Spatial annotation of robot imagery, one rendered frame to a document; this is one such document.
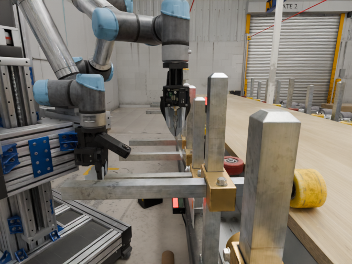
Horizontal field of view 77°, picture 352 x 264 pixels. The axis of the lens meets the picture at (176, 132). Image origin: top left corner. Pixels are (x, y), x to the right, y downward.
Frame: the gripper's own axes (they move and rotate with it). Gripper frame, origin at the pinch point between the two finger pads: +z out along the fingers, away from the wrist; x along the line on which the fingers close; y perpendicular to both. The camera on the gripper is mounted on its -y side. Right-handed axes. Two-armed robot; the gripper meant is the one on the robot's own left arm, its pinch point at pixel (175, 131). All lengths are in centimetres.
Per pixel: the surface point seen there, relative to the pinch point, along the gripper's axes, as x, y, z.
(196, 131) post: 7.0, -2.9, 0.8
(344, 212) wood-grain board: 33.7, 27.5, 10.6
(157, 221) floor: -11, -95, 101
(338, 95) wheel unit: 115, -83, -4
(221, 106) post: 8.6, 22.1, -10.6
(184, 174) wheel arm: 2.9, -0.3, 14.6
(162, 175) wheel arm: -4.1, -0.2, 14.6
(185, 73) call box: 9, -77, -19
